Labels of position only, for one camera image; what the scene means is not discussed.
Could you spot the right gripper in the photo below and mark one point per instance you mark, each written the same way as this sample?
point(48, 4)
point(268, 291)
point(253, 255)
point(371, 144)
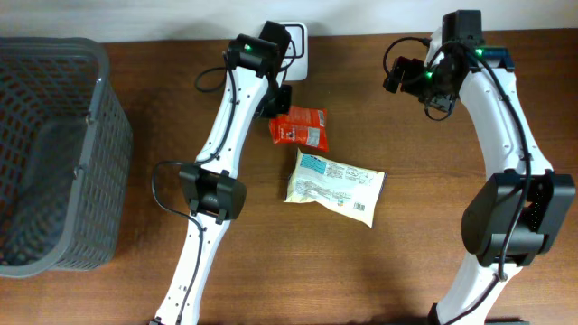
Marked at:
point(414, 67)

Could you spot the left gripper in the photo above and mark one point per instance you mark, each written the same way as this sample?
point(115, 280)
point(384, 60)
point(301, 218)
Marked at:
point(284, 106)

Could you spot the red snack bag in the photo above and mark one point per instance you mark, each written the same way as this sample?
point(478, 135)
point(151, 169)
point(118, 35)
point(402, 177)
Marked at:
point(306, 126)

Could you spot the cream yellow snack bag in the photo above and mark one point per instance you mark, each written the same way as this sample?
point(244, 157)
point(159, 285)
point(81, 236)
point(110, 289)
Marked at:
point(345, 189)

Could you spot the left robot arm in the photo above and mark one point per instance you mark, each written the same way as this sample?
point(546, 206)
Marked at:
point(252, 87)

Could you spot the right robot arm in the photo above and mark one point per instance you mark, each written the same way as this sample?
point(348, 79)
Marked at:
point(518, 212)

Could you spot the white barcode scanner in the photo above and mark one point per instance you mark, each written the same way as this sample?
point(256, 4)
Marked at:
point(295, 63)

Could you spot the grey plastic mesh basket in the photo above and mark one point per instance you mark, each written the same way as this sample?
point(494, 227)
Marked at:
point(66, 148)

